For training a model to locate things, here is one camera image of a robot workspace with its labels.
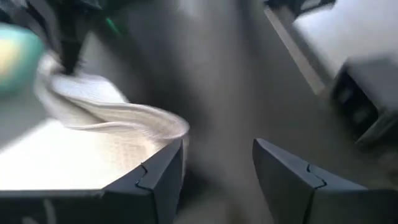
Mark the white grey microfiber towel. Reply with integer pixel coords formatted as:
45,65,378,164
0,51,190,191

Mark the teal plastic bin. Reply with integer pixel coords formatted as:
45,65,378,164
0,23,45,95

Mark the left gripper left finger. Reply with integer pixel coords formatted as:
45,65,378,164
0,138,185,224

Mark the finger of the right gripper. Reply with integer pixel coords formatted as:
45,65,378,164
57,6,85,76

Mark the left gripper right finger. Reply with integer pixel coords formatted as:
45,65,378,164
252,138,398,224

